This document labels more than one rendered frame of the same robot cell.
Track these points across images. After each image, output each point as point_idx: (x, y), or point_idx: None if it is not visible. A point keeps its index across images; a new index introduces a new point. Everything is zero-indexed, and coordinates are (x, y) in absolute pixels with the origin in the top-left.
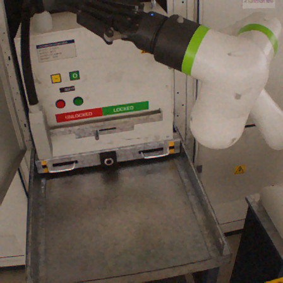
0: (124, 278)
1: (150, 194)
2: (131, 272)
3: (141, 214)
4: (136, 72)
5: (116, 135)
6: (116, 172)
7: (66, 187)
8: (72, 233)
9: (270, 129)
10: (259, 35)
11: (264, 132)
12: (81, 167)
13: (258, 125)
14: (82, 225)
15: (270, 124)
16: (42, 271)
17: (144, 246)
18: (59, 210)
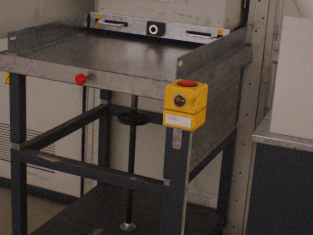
0: (80, 72)
1: (167, 55)
2: (89, 67)
3: (144, 57)
4: None
5: (169, 6)
6: (157, 44)
7: (103, 39)
8: (75, 49)
9: (305, 8)
10: None
11: (302, 15)
12: (132, 37)
13: (296, 5)
14: (88, 49)
15: (305, 1)
16: (23, 51)
17: (120, 64)
18: (81, 42)
